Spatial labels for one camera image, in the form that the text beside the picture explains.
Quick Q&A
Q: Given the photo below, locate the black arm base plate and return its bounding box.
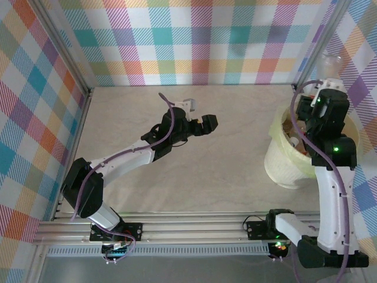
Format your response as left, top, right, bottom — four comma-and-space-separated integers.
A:
89, 221, 144, 243
244, 217, 292, 241

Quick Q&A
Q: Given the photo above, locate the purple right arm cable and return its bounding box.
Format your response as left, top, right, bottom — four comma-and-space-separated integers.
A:
290, 78, 350, 283

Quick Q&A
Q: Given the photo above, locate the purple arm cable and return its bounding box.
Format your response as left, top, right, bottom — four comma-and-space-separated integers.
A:
290, 78, 350, 283
70, 93, 177, 222

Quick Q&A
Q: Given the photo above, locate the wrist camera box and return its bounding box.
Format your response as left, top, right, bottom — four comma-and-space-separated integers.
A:
315, 77, 345, 93
176, 98, 197, 113

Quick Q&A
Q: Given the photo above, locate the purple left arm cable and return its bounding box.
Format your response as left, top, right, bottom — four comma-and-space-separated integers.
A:
70, 93, 177, 222

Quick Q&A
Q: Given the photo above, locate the slotted grey cable duct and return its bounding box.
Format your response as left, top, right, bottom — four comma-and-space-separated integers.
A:
46, 246, 272, 258

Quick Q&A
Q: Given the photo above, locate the small controller board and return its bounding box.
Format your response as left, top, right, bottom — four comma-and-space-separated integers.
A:
269, 240, 291, 260
101, 242, 132, 260

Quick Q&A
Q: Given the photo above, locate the clear plastic bottle without label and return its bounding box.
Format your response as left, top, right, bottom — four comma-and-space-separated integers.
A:
323, 51, 343, 78

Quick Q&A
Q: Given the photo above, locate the aluminium side rail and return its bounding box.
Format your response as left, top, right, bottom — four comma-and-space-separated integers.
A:
49, 88, 95, 222

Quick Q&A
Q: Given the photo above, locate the cream plastic bin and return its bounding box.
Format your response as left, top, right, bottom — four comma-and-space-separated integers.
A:
263, 104, 361, 189

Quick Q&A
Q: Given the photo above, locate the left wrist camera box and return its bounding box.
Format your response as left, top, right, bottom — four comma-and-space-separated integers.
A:
176, 98, 197, 113

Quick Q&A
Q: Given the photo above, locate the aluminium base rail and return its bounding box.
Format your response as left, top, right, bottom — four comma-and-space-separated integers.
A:
32, 210, 325, 246

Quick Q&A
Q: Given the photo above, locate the aluminium frame post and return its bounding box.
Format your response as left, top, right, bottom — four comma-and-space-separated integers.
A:
291, 0, 353, 91
29, 0, 95, 97

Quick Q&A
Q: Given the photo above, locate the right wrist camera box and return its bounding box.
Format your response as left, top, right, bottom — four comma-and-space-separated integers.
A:
315, 77, 345, 93

